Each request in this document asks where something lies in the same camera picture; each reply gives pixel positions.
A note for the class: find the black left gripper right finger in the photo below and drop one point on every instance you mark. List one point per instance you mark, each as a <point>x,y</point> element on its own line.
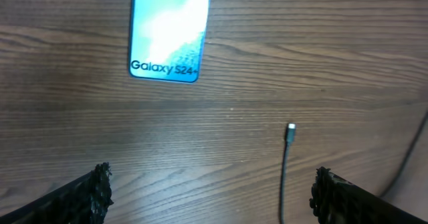
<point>338,201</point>

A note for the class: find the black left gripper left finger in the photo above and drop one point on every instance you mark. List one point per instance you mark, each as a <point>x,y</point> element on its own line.
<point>84,200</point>

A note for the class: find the blue Galaxy S24 smartphone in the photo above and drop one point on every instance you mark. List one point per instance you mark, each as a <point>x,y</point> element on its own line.
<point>166,39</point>

